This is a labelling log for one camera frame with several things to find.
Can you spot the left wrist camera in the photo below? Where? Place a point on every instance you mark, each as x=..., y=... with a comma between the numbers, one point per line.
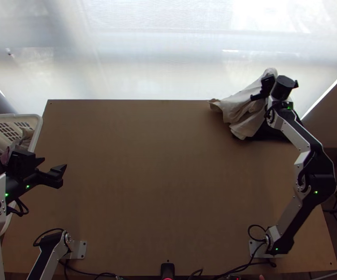
x=19, y=159

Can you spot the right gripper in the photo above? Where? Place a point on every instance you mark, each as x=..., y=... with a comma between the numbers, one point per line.
x=267, y=86

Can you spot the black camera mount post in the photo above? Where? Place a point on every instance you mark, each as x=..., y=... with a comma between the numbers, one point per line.
x=167, y=270

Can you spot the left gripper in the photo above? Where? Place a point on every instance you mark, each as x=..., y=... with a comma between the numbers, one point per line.
x=48, y=182

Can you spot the heap of clothes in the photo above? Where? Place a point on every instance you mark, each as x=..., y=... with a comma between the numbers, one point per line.
x=25, y=135

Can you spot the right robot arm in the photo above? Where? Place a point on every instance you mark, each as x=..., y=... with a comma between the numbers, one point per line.
x=290, y=128

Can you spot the white t-shirt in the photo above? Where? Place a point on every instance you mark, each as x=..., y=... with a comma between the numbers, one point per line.
x=244, y=110

